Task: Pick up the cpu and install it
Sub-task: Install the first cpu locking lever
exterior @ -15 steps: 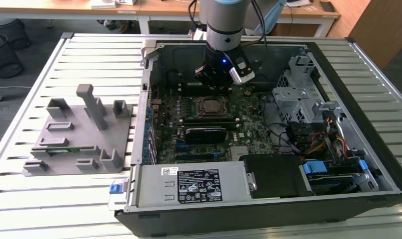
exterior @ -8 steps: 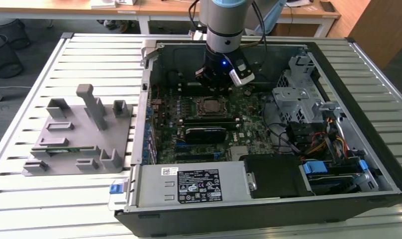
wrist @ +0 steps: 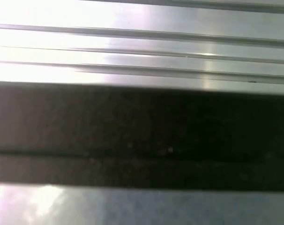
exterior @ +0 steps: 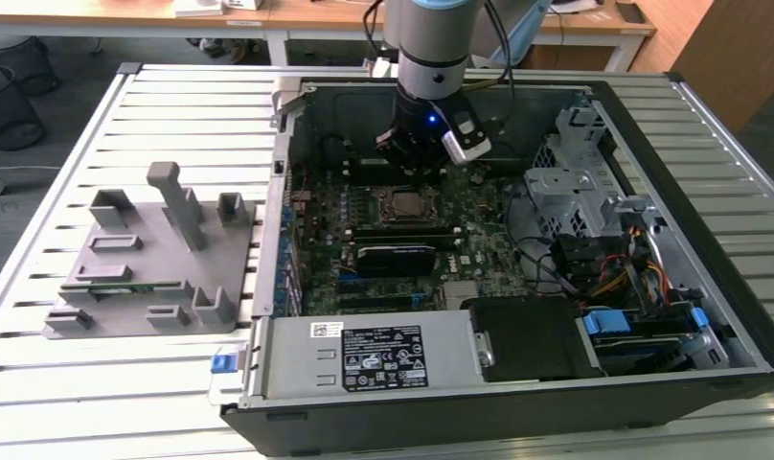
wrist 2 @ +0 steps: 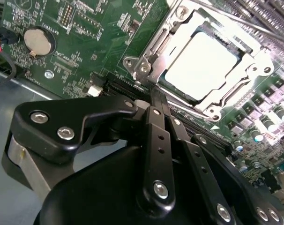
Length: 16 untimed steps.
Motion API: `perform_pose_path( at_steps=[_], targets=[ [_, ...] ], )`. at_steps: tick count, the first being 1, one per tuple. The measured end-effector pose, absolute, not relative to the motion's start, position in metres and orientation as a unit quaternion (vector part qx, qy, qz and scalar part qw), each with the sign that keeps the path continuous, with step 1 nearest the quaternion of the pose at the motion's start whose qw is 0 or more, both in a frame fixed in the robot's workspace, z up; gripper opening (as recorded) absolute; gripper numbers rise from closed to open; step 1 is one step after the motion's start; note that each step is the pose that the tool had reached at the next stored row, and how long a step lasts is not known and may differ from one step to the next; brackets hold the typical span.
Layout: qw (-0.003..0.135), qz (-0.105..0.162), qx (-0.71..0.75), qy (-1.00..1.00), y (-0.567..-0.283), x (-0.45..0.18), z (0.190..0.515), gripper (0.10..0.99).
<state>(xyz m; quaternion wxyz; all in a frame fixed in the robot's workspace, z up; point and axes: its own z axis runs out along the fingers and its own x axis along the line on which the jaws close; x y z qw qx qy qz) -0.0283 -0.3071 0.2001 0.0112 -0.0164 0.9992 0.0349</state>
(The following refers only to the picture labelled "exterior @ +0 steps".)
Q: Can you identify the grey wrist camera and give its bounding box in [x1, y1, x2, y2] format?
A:
[364, 57, 402, 78]

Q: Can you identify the black expansion slot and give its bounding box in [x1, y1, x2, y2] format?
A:
[339, 292, 427, 311]

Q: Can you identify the CPU socket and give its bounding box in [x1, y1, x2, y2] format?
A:
[375, 184, 444, 229]

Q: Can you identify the blue disk carrier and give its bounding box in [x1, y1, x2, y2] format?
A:
[582, 310, 632, 339]

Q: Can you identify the green RAM stick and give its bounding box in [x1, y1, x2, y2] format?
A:
[90, 283, 184, 294]

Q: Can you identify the blue case latch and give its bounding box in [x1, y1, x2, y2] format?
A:
[211, 352, 243, 376]

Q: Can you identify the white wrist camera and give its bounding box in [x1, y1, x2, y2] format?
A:
[442, 103, 495, 167]

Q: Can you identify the black wire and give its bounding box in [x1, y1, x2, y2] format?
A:
[514, 237, 584, 301]

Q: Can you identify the silver CPU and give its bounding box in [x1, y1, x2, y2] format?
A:
[390, 191, 431, 217]

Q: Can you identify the green motherboard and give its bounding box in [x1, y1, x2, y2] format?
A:
[288, 162, 536, 317]

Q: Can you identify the wooden desk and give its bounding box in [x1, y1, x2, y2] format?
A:
[0, 0, 658, 73]

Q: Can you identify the silver metal drive cage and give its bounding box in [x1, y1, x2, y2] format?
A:
[524, 107, 626, 239]

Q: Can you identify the black graphics card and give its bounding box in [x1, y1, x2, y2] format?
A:
[355, 243, 440, 279]

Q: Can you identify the silver heat sink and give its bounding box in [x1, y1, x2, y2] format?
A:
[443, 281, 482, 311]

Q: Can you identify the black PC case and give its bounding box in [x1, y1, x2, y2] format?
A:
[219, 71, 774, 459]

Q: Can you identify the grey power supply unit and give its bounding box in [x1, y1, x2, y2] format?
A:
[239, 313, 491, 399]

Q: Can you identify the brown wooden cabinet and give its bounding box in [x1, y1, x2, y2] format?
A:
[630, 0, 774, 135]

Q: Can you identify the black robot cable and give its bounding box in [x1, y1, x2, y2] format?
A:
[486, 0, 520, 131]
[360, 0, 390, 50]

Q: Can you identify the black mesh waste bin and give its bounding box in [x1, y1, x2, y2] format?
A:
[0, 35, 62, 97]
[0, 64, 47, 152]

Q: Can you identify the coloured wire bundle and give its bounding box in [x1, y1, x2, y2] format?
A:
[591, 253, 674, 298]

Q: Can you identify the grey parts rack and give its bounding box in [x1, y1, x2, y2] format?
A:
[42, 160, 267, 341]

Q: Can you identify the metal socket cover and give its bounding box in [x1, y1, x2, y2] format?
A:
[379, 187, 440, 225]

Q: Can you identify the black rating label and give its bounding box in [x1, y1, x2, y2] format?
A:
[340, 325, 431, 389]

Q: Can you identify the white box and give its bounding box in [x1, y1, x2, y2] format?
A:
[174, 0, 227, 18]

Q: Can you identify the black RAM slot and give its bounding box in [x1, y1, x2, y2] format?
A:
[354, 235, 456, 249]
[352, 224, 456, 240]
[343, 157, 395, 182]

